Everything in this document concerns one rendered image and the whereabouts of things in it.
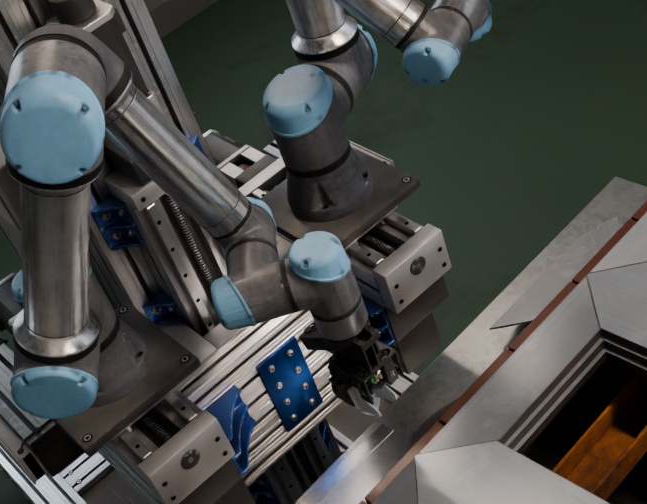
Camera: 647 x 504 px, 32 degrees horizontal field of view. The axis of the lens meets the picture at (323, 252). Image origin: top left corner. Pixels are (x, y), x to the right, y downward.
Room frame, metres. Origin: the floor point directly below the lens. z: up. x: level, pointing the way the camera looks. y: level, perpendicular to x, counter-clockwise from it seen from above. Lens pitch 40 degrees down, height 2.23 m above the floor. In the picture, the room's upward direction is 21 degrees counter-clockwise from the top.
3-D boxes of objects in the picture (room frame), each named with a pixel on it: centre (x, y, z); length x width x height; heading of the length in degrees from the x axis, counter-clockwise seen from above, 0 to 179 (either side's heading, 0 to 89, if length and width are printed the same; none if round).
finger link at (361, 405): (1.16, 0.02, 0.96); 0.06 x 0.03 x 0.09; 31
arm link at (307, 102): (1.59, -0.05, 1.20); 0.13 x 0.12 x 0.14; 143
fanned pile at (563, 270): (1.50, -0.43, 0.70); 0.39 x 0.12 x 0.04; 121
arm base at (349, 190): (1.58, -0.05, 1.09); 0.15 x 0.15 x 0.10
